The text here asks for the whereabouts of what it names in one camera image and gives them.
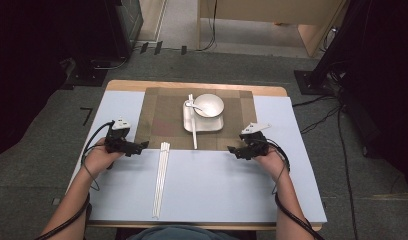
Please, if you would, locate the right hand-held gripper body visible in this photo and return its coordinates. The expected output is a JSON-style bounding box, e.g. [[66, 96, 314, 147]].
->
[[240, 122, 272, 160]]

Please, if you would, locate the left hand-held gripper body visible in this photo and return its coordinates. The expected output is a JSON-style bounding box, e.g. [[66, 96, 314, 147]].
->
[[104, 118, 140, 158]]

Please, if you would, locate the white square plate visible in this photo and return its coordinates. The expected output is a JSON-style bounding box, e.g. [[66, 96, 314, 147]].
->
[[182, 99, 225, 133]]

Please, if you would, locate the pile of white chopsticks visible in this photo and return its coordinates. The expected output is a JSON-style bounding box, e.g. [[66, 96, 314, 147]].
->
[[151, 141, 171, 220]]

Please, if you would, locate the white chopstick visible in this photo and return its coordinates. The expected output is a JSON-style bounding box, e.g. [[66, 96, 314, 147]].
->
[[187, 94, 197, 150], [189, 93, 199, 150]]

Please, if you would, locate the person's right hand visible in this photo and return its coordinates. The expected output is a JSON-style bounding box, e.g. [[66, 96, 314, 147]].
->
[[253, 146, 290, 183]]

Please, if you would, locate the person's left hand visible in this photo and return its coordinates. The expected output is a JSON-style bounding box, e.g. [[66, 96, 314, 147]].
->
[[83, 138, 125, 180]]

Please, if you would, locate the pale blue table cover board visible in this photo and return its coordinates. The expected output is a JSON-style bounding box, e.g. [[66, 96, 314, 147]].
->
[[63, 89, 328, 224]]

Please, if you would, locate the brown woven placemat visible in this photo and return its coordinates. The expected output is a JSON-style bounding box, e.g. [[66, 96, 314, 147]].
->
[[134, 87, 262, 152]]

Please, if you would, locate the white bowl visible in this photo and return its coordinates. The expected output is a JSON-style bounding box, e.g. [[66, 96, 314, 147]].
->
[[193, 93, 225, 119]]

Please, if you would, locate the wooden table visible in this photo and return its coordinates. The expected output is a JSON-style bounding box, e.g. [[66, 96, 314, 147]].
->
[[88, 79, 323, 232]]

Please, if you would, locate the white spoon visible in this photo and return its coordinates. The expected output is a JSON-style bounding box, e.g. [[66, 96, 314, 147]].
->
[[184, 101, 204, 113]]

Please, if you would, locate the black stand with flat base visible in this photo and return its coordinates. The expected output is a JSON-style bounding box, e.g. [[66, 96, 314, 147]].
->
[[66, 56, 108, 88]]

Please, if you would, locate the black slanted stand with base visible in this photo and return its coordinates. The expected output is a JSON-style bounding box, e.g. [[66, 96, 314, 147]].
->
[[293, 0, 373, 96]]

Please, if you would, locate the person's blue-grey clothing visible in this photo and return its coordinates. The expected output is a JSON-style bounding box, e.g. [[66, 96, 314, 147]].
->
[[126, 225, 240, 240]]

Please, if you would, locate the dark glass-front cabinet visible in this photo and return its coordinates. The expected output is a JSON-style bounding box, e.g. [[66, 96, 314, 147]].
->
[[105, 0, 145, 59]]

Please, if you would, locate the dark curtain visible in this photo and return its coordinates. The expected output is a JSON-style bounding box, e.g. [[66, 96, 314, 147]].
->
[[341, 0, 408, 198], [0, 0, 121, 161]]

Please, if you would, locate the light wooden desk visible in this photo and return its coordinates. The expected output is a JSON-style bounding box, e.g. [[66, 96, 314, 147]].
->
[[196, 0, 346, 58]]

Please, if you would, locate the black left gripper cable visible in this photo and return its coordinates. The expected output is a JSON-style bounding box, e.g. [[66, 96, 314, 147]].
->
[[33, 121, 115, 240]]

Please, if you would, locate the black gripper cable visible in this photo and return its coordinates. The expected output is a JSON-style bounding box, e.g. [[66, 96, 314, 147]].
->
[[266, 139, 326, 240], [33, 121, 115, 240]]

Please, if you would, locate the black floor cable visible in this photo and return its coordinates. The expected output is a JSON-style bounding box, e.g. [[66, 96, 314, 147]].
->
[[291, 94, 360, 240]]

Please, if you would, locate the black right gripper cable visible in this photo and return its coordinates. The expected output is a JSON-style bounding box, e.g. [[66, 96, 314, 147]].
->
[[266, 139, 326, 240]]

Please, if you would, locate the black hanging cable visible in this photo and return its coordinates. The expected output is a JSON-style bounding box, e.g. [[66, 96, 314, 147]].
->
[[196, 0, 218, 52]]

